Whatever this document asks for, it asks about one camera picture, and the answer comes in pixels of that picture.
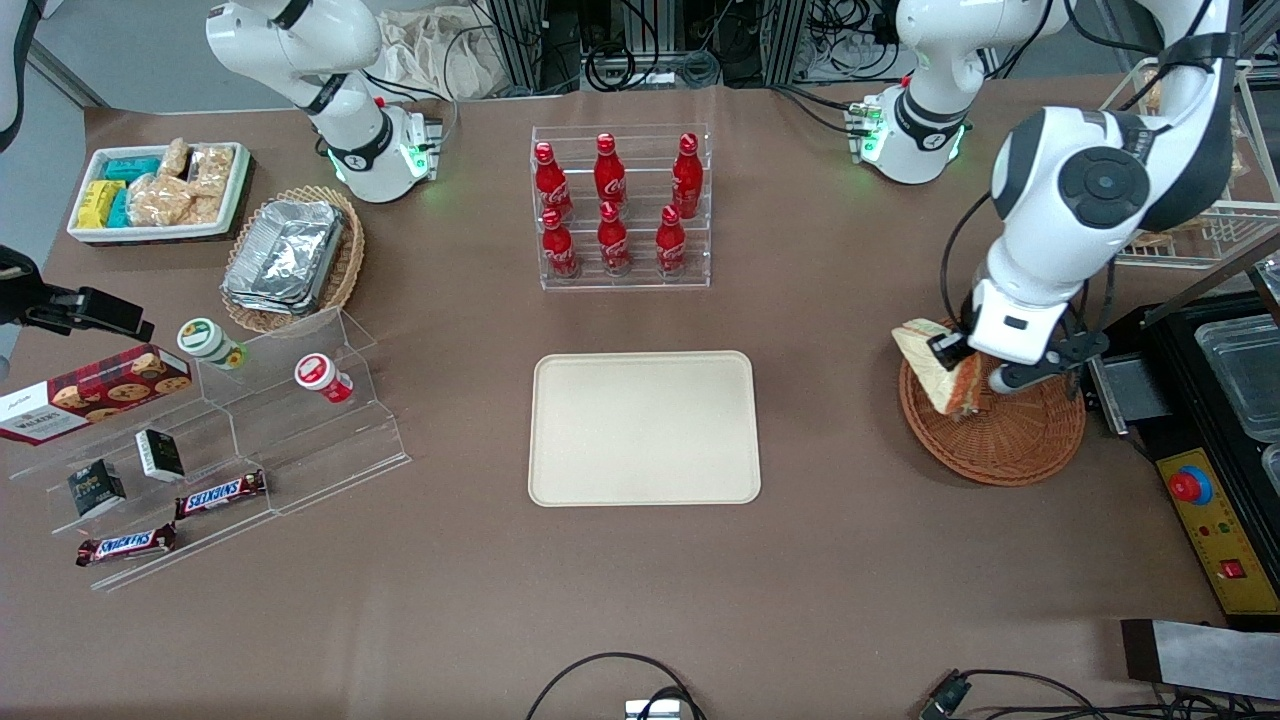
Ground black background cable bundle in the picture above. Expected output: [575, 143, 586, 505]
[545, 0, 761, 91]

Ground oval light wicker basket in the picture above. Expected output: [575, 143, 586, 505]
[220, 185, 366, 336]

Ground aluminium frame post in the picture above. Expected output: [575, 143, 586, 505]
[760, 0, 809, 86]
[487, 0, 549, 96]

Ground green lid yogurt cup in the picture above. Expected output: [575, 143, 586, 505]
[177, 317, 247, 372]

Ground black machine with yellow panel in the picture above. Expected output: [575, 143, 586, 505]
[1085, 235, 1280, 631]

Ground clear acrylic bottle rack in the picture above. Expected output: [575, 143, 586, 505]
[530, 124, 713, 292]

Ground small black white box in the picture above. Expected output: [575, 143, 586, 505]
[135, 428, 187, 484]

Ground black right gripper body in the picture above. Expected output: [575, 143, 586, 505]
[0, 245, 46, 329]

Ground triangular sandwich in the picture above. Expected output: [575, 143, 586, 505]
[892, 318, 988, 417]

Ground black looped table cable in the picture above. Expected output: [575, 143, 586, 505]
[525, 652, 707, 720]

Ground red tartan cookie box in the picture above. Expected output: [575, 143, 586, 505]
[0, 343, 193, 446]

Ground round brown wicker basket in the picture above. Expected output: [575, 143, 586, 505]
[898, 318, 1087, 488]

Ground red lid yogurt cup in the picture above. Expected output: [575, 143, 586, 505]
[294, 353, 354, 405]

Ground grey flat strip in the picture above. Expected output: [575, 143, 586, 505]
[1120, 618, 1280, 701]

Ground red emergency stop button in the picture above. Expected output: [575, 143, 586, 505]
[1168, 465, 1214, 508]

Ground black thin cable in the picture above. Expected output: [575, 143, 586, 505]
[950, 668, 1280, 720]

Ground yellow snack packet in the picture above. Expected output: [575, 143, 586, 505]
[77, 180, 126, 229]

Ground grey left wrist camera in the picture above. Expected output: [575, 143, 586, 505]
[988, 335, 1111, 394]

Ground clear plastic container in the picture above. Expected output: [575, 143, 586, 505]
[1195, 315, 1280, 443]

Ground grey metal plate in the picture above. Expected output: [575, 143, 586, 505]
[1085, 350, 1173, 437]

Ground clear acrylic step stand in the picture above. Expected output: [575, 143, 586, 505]
[8, 308, 413, 593]

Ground stacked aluminium foil containers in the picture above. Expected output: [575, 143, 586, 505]
[222, 200, 346, 316]

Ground red cola bottle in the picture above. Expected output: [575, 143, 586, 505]
[541, 207, 580, 280]
[533, 141, 575, 223]
[655, 205, 688, 277]
[671, 132, 705, 219]
[594, 132, 628, 206]
[597, 201, 632, 276]

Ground white wire rack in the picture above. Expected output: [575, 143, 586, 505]
[1100, 55, 1280, 271]

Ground brown snickers bar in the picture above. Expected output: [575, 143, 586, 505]
[76, 523, 178, 568]
[175, 470, 268, 520]

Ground beige plastic tray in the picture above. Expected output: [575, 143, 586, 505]
[528, 350, 763, 508]

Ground white rectangular snack tray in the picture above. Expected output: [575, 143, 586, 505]
[66, 142, 253, 246]

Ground black cable connector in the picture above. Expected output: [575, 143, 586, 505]
[918, 672, 973, 720]

